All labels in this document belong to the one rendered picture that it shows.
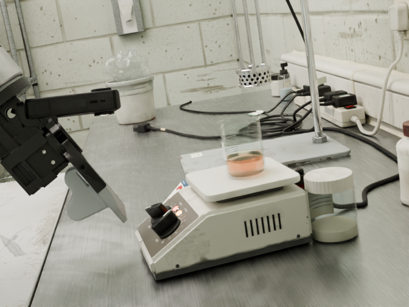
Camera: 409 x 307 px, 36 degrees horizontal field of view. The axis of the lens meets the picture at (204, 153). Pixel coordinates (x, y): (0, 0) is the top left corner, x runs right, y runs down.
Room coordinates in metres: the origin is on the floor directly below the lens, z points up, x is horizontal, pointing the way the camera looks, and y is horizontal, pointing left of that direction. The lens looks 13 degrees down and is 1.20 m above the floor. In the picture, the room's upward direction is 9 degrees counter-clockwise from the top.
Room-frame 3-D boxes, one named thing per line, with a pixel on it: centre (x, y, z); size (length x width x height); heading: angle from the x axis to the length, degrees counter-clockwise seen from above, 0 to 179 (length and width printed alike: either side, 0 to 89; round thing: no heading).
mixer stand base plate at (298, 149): (1.17, -0.10, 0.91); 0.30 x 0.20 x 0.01; 95
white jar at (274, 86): (1.89, -0.26, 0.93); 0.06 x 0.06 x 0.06
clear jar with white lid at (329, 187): (0.73, -0.14, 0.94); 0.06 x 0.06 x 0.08
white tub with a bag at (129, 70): (1.83, 0.18, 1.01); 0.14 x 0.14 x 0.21
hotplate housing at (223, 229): (0.75, -0.01, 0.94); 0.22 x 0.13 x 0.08; 103
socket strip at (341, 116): (1.51, -0.31, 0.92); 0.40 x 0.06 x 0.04; 5
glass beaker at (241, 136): (0.76, -0.05, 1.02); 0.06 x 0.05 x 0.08; 123
